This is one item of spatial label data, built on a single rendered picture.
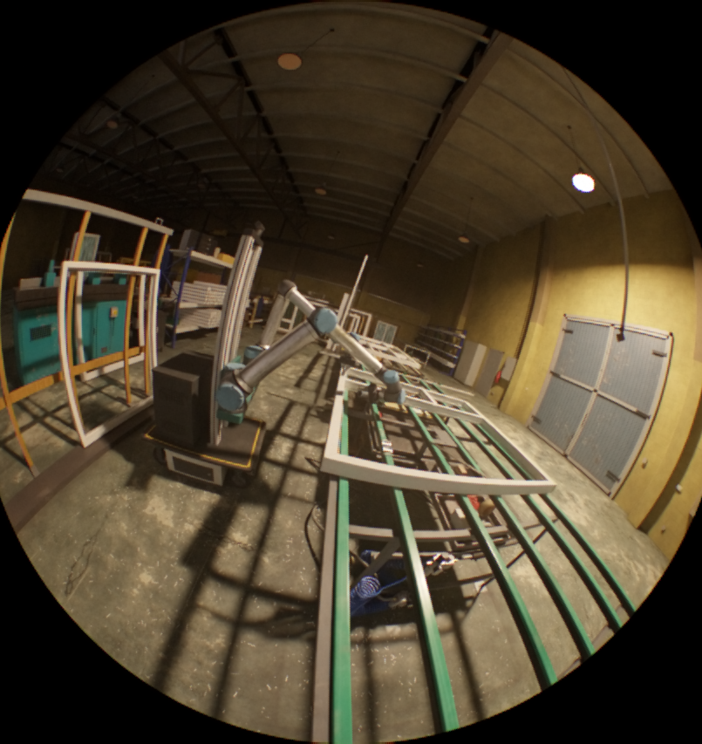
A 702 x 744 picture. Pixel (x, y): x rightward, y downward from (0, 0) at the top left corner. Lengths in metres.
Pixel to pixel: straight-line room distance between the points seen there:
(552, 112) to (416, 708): 9.11
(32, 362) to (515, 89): 9.86
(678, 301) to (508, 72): 6.31
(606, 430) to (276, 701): 7.02
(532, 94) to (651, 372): 6.94
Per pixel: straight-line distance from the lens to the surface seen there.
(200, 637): 1.47
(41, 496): 2.19
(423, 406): 1.94
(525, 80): 7.52
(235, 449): 1.75
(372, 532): 0.80
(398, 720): 1.63
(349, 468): 0.86
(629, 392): 6.89
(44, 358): 3.71
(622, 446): 6.76
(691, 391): 6.40
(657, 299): 7.61
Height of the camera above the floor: 1.43
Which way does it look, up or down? 14 degrees down
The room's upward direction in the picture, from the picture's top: 17 degrees clockwise
